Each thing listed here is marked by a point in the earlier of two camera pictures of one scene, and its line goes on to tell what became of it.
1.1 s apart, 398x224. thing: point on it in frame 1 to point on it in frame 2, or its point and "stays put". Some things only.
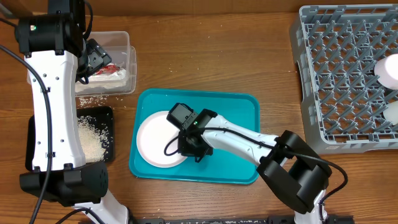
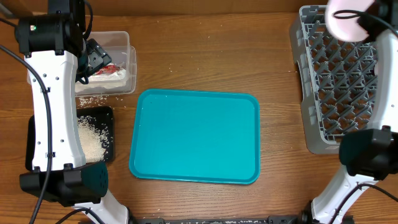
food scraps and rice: [94, 139] stays put
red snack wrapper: [108, 69] stays put
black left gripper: [99, 57] stays put
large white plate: [155, 132] to [341, 17]
